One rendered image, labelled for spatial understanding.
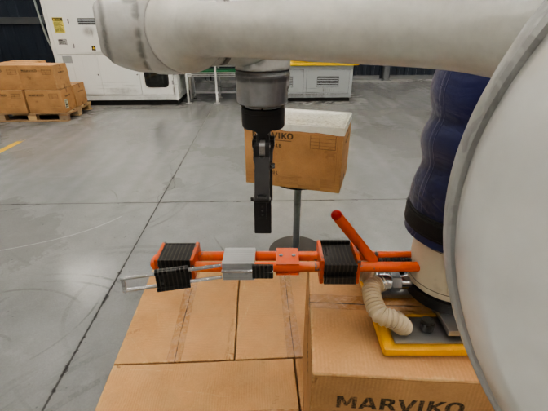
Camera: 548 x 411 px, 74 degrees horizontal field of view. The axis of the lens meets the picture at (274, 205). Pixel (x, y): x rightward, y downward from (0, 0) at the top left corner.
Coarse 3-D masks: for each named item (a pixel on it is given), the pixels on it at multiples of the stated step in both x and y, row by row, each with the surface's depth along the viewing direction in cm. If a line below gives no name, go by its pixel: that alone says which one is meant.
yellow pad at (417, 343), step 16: (416, 320) 78; (432, 320) 75; (384, 336) 75; (400, 336) 74; (416, 336) 74; (432, 336) 74; (448, 336) 74; (384, 352) 72; (400, 352) 72; (416, 352) 72; (432, 352) 72; (448, 352) 72; (464, 352) 72
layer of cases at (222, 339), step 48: (192, 288) 153; (240, 288) 153; (288, 288) 153; (144, 336) 130; (192, 336) 130; (240, 336) 130; (288, 336) 130; (144, 384) 113; (192, 384) 113; (240, 384) 113; (288, 384) 113
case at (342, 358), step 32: (320, 288) 92; (352, 288) 92; (320, 320) 82; (352, 320) 82; (320, 352) 74; (352, 352) 74; (320, 384) 71; (352, 384) 71; (384, 384) 70; (416, 384) 70; (448, 384) 69; (480, 384) 69
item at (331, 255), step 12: (324, 240) 83; (336, 240) 82; (348, 240) 82; (324, 252) 80; (336, 252) 80; (348, 252) 80; (324, 264) 75; (336, 264) 74; (348, 264) 74; (360, 264) 75; (324, 276) 76; (336, 276) 76; (348, 276) 76
